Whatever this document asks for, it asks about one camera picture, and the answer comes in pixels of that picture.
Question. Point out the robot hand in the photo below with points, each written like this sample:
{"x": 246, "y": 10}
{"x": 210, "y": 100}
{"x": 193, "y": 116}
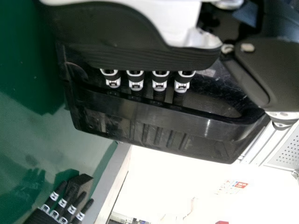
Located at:
{"x": 130, "y": 32}
{"x": 58, "y": 210}

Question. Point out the perforated grey metal panel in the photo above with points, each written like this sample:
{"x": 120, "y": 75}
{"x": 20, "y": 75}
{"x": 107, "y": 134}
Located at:
{"x": 289, "y": 151}

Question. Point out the aluminium frame rail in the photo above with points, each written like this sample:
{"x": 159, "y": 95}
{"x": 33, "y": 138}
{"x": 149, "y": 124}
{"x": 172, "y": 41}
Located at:
{"x": 259, "y": 144}

